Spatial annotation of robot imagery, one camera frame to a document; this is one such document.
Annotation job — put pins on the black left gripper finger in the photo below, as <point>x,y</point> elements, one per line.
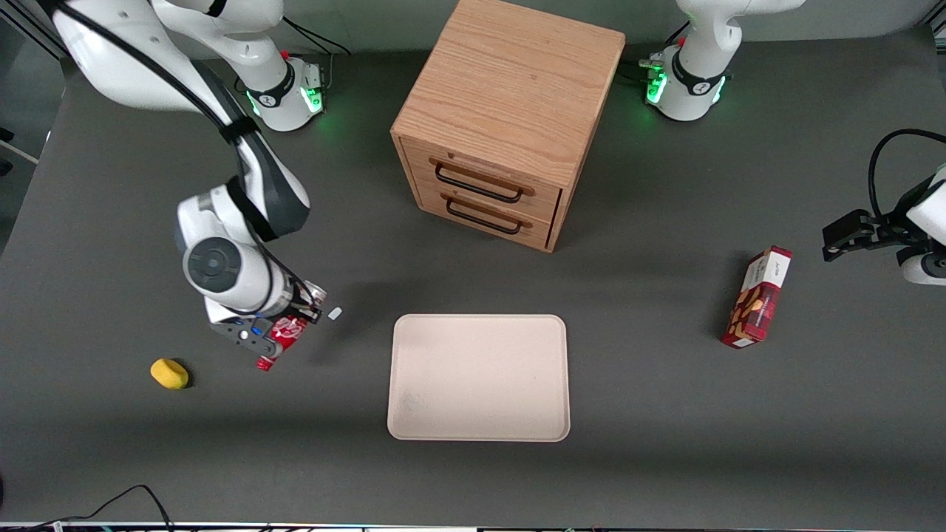
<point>850,235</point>

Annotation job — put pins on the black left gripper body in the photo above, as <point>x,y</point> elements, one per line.
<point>882,228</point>

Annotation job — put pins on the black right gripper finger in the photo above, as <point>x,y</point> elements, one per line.
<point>309,303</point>

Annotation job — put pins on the red coke bottle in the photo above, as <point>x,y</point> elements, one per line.
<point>290,332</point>

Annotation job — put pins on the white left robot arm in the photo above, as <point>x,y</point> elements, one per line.
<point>695,74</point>

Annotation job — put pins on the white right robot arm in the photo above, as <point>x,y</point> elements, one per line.
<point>222,270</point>

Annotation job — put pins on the cream rectangular tray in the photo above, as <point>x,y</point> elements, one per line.
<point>480,377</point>

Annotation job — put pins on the yellow lemon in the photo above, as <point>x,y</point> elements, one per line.
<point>169,374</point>

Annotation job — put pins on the red plaid shortbread box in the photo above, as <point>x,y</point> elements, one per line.
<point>757,303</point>

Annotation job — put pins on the wooden drawer front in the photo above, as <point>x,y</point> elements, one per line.
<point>421,159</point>
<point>432,198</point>

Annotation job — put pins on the wooden two-drawer cabinet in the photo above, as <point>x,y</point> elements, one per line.
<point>510,81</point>

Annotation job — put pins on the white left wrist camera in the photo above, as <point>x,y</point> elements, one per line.
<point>924,270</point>

